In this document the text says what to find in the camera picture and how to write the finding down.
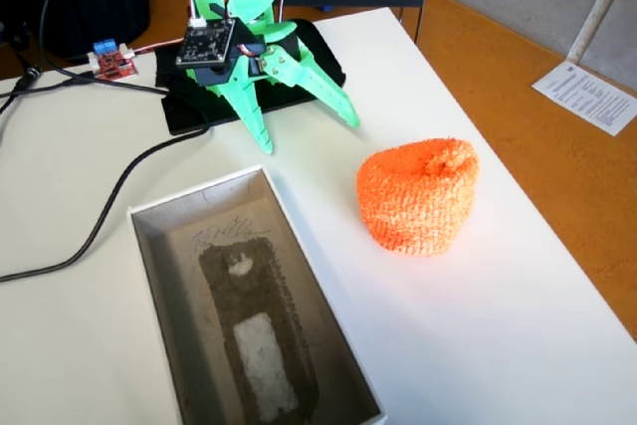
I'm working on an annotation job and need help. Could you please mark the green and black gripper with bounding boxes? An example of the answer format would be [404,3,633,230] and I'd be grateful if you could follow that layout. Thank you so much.
[187,19,361,155]

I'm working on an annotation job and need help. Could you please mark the orange fluffy sock ball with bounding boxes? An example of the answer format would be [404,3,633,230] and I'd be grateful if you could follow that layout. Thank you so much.
[355,135,482,258]

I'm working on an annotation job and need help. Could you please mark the white cardboard box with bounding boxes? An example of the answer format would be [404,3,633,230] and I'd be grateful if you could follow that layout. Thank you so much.
[126,163,389,425]

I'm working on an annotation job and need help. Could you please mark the red controller board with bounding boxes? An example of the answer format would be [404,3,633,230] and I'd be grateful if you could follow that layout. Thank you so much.
[88,39,139,82]

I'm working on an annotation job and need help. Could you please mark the black backpack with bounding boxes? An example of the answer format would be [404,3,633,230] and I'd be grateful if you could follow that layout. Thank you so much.
[0,0,150,61]

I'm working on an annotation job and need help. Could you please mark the printed paper sheet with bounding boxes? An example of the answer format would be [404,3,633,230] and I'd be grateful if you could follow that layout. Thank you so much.
[531,59,637,136]

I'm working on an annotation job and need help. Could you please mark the white pole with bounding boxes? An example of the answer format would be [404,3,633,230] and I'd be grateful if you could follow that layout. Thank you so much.
[566,0,637,64]

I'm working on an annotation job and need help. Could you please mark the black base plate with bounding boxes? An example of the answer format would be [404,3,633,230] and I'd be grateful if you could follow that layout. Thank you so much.
[155,18,345,136]

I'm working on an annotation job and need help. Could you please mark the black camera circuit board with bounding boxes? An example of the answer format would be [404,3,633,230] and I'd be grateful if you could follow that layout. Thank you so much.
[174,18,236,71]

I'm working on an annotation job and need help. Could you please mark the red white servo wire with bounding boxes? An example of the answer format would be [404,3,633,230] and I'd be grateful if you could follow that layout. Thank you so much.
[129,38,188,56]

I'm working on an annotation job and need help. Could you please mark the thick black power cable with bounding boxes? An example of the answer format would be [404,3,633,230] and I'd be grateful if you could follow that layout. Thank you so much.
[0,96,213,283]

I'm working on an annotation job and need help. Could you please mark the thin black cable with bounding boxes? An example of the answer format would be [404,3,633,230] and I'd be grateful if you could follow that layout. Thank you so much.
[38,0,170,96]

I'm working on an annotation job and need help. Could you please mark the black cable with barrel plug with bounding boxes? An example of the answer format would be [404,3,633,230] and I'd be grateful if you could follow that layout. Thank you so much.
[0,64,96,115]

